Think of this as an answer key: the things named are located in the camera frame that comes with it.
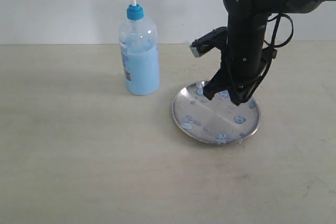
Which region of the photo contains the blue soap pump bottle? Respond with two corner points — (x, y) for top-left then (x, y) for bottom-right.
(119, 0), (160, 95)

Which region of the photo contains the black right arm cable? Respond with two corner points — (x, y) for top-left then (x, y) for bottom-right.
(225, 11), (294, 99)

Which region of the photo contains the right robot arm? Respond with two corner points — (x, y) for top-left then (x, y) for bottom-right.
(203, 0), (334, 105)

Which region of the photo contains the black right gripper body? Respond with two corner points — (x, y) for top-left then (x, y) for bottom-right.
(220, 13), (268, 89)

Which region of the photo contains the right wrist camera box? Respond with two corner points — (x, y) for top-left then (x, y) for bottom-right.
(189, 26), (227, 58)

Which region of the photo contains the round steel plate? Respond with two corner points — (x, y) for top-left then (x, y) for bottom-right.
(171, 81), (261, 145)

